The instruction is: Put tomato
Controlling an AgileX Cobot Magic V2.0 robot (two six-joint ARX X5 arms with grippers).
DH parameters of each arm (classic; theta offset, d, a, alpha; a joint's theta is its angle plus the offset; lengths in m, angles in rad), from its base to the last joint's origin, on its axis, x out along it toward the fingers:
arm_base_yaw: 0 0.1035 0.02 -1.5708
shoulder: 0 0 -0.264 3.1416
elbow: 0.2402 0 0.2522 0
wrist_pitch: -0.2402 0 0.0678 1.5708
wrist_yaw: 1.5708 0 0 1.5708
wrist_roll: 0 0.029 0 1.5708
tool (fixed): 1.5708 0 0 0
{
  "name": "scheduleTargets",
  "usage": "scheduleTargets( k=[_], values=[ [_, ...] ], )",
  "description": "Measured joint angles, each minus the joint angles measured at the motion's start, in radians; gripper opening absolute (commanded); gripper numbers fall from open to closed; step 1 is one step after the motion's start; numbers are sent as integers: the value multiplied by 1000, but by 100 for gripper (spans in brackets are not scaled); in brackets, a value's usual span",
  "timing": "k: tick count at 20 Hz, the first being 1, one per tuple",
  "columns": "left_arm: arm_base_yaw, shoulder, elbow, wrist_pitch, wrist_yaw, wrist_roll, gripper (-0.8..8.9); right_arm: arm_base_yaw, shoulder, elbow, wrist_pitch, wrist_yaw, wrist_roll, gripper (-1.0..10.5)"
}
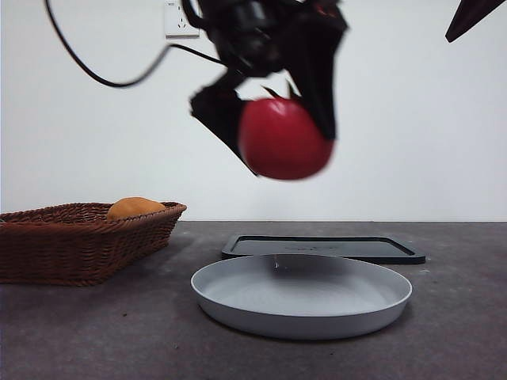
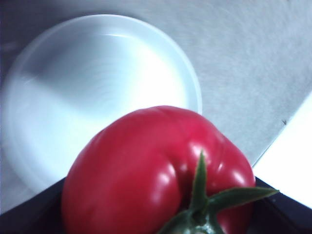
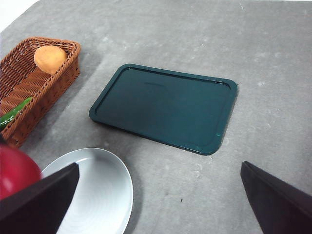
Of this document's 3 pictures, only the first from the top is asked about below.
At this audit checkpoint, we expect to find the red tomato with green stem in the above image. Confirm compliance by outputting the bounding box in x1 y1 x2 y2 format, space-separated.
238 77 336 181

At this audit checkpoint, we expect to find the black rectangular tray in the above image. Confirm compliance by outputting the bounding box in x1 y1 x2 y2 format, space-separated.
220 234 427 266

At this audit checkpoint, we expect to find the brown wicker basket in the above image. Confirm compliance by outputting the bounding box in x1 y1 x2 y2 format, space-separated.
0 202 188 287

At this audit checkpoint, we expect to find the pale grey round plate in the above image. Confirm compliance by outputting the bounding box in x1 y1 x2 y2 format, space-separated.
190 253 414 342

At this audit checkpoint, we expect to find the white wall socket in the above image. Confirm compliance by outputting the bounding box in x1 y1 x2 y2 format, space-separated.
165 0 200 40

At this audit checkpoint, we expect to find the black cable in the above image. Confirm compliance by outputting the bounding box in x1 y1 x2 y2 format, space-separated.
44 0 227 89

